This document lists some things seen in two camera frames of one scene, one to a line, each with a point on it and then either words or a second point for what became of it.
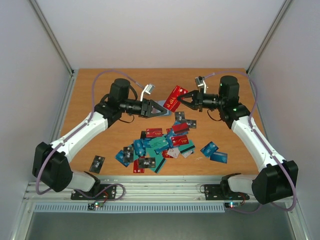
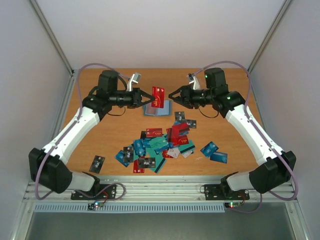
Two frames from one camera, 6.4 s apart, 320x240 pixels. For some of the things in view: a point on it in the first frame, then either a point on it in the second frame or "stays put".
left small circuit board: x=92 y=206 stays put
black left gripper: x=145 y=109 → x=136 y=99
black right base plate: x=219 y=192 stays put
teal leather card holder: x=161 y=103 stays put
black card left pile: x=128 y=154 stays put
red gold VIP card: x=172 y=103 → x=158 y=92
